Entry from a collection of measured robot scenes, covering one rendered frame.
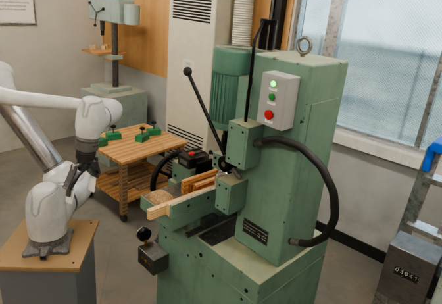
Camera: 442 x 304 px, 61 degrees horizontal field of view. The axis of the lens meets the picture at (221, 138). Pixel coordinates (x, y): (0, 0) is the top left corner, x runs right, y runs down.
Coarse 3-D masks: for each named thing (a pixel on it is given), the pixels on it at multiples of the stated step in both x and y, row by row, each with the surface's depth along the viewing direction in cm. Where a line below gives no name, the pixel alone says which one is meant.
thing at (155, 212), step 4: (204, 188) 153; (192, 192) 150; (172, 200) 143; (160, 204) 139; (164, 204) 140; (152, 208) 136; (156, 208) 137; (160, 208) 138; (164, 208) 139; (148, 212) 135; (152, 212) 135; (156, 212) 137; (160, 212) 138; (164, 212) 140; (148, 216) 136; (152, 216) 136; (156, 216) 137
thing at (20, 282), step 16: (0, 272) 149; (16, 272) 149; (32, 272) 150; (48, 272) 150; (64, 272) 151; (80, 272) 160; (0, 288) 152; (16, 288) 152; (32, 288) 153; (48, 288) 153; (64, 288) 154; (80, 288) 161
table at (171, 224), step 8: (168, 184) 174; (176, 184) 163; (168, 192) 156; (176, 192) 156; (144, 200) 150; (144, 208) 152; (200, 208) 148; (208, 208) 151; (160, 216) 144; (168, 216) 140; (176, 216) 140; (184, 216) 143; (192, 216) 146; (200, 216) 150; (168, 224) 140; (176, 224) 141; (184, 224) 144
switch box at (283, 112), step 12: (264, 72) 112; (276, 72) 113; (264, 84) 112; (276, 84) 109; (288, 84) 107; (264, 96) 113; (276, 96) 110; (288, 96) 108; (264, 108) 114; (276, 108) 111; (288, 108) 110; (264, 120) 115; (276, 120) 112; (288, 120) 112
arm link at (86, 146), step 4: (76, 136) 143; (76, 140) 143; (80, 140) 142; (84, 140) 142; (88, 140) 142; (92, 140) 143; (96, 140) 144; (76, 144) 144; (80, 144) 142; (84, 144) 142; (88, 144) 143; (92, 144) 144; (96, 144) 145; (76, 148) 144; (80, 148) 143; (84, 148) 143; (88, 148) 143; (92, 148) 144; (96, 148) 146; (84, 152) 145; (88, 152) 144; (92, 152) 145
